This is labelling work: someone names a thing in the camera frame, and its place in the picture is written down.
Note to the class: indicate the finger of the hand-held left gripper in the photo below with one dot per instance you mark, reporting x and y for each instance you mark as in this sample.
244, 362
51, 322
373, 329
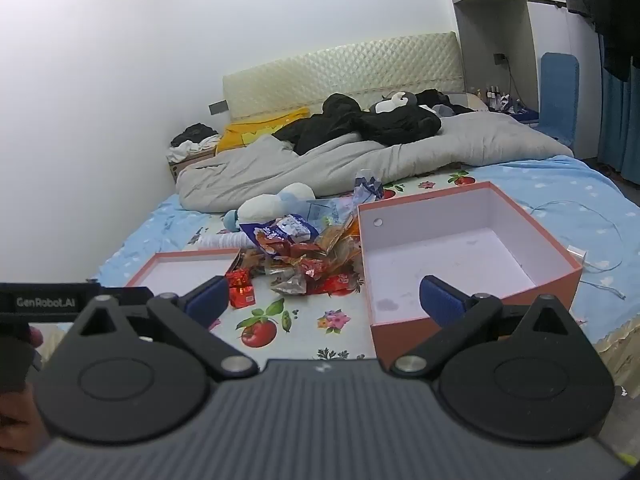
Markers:
125, 294

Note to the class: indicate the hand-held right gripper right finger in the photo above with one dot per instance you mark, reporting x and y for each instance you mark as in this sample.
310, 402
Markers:
440, 302

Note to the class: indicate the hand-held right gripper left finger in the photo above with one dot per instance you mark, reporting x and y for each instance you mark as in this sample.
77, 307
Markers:
207, 302

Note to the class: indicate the pink cardboard box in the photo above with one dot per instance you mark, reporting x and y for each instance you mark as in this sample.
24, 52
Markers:
450, 245

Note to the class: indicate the blue white noodle packet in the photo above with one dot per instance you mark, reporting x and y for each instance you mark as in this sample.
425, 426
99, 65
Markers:
280, 232

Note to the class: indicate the red snack packet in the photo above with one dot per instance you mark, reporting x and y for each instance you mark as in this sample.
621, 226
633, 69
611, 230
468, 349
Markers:
335, 284

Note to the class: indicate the pile of snack packets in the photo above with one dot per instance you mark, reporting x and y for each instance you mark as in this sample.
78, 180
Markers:
320, 265

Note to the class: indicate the person's left hand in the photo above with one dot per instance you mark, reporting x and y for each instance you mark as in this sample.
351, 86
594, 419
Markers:
20, 425

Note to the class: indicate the pink box lid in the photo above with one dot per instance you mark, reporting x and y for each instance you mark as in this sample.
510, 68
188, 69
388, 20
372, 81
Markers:
180, 270

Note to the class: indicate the white spray bottle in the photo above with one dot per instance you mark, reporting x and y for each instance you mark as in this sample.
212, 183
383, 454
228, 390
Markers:
215, 241

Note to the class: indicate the white blue plush toy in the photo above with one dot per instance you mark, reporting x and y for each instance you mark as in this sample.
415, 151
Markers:
270, 205

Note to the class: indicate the crumpled lilac plastic wrapper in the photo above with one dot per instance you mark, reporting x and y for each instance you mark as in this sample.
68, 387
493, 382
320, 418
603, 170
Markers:
369, 187

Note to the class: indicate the brown cardboard box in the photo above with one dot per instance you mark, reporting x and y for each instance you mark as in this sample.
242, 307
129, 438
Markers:
185, 166

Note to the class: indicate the clear blue plastic bag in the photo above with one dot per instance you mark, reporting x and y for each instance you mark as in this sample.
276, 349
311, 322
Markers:
330, 210

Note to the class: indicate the white charger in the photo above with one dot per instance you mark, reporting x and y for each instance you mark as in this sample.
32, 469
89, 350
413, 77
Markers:
576, 254

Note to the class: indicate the grey duvet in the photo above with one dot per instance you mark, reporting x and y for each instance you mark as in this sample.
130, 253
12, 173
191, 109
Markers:
400, 160

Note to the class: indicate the heap of dark white clothes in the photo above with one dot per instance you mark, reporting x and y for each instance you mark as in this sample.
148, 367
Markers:
195, 135

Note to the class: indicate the yellow pillow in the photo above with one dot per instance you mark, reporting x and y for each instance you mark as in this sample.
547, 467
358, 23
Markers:
240, 135

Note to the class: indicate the black jacket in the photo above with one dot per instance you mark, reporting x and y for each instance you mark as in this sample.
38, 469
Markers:
390, 125

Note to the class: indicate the grey white plush toy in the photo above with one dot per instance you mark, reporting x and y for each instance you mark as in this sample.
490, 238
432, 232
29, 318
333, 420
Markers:
395, 102

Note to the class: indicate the row of small bottles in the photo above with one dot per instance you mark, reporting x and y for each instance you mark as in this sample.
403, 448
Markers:
492, 95

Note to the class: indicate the blue chair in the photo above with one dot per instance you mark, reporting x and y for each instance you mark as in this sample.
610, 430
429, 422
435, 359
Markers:
560, 95

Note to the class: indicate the blue curtain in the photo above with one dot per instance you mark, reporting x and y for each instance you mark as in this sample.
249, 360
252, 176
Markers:
620, 130

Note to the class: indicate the cream padded headboard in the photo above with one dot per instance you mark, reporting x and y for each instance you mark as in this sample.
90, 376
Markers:
350, 70

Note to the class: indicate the hanging dark clothes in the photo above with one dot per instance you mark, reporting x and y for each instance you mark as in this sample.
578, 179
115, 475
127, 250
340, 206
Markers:
615, 10

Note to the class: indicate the grey wall switch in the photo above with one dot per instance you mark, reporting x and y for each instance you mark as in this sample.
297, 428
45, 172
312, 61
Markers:
218, 107

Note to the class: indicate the black wall socket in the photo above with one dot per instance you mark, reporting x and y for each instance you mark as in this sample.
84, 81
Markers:
499, 58

